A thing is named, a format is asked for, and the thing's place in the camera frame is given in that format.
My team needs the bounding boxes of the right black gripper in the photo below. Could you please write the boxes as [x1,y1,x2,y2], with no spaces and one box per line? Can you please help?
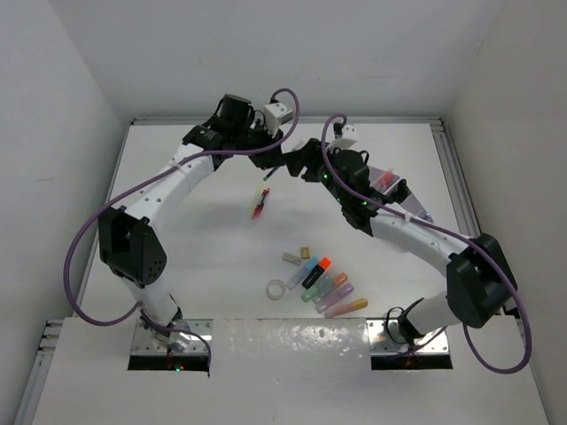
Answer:
[284,137,349,205]

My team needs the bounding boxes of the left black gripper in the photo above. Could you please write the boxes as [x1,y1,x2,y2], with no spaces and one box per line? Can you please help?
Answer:
[232,119,286,171]

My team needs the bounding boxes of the yellow pen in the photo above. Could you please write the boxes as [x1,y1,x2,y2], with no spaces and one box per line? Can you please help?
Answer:
[248,183,265,220]

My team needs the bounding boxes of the red pen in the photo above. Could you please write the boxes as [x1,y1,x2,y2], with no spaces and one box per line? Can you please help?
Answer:
[252,189,269,220]

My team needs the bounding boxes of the small black scissors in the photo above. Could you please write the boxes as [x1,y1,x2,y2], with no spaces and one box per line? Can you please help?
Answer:
[390,179,411,204]

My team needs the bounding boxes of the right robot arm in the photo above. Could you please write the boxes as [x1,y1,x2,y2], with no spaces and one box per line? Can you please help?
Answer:
[283,139,517,345]

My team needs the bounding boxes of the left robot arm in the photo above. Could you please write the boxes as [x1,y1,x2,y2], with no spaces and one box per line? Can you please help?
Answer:
[98,95,298,334]

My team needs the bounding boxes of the white pink compartment organizer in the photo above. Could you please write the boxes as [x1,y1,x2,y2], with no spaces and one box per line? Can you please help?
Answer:
[369,166,433,223]

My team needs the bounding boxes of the grey eraser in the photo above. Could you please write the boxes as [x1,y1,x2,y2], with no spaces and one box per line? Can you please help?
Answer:
[282,252,302,266]

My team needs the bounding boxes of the blue highlighter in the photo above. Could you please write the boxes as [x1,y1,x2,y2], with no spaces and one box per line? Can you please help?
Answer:
[286,257,320,290]

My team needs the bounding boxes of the black orange highlighter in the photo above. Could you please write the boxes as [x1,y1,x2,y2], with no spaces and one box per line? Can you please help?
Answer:
[301,257,332,290]

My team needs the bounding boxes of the orange pastel highlighter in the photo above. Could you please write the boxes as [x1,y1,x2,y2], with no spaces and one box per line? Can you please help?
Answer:
[313,273,348,305]

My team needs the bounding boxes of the green highlighter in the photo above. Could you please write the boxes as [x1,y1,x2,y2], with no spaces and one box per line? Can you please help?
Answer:
[301,271,336,303]

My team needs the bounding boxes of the clear tape roll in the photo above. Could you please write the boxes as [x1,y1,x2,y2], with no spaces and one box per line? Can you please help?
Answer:
[266,280,286,301]

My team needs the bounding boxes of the purple highlighter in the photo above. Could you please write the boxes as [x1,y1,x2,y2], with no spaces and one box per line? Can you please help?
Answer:
[316,283,353,313]

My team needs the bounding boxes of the yellow pink highlighter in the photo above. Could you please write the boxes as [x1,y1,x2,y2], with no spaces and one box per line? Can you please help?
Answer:
[324,298,368,318]

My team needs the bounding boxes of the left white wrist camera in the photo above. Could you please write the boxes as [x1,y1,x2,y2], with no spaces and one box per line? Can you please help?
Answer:
[261,102,294,135]

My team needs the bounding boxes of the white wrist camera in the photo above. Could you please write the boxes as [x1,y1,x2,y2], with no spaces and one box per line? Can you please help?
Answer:
[261,102,294,135]
[327,125,358,153]

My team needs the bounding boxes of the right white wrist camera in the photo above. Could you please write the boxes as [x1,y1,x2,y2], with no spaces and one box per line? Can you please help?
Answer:
[327,125,358,153]

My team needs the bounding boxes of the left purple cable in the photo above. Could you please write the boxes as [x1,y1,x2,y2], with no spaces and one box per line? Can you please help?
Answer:
[63,88,303,368]

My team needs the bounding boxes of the purple cable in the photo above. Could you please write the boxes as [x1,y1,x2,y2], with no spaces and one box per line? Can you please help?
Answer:
[320,114,532,375]
[63,88,303,368]

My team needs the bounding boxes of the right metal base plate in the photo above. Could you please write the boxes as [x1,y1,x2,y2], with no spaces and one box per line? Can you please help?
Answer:
[366,318,450,358]

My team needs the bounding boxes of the metal base plate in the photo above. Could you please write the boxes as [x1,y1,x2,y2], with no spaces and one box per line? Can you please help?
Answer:
[366,318,450,358]
[130,319,213,357]

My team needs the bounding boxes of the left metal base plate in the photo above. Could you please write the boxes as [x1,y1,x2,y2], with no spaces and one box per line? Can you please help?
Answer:
[130,319,213,357]

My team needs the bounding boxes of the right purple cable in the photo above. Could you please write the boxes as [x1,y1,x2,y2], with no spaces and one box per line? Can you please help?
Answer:
[320,114,532,375]

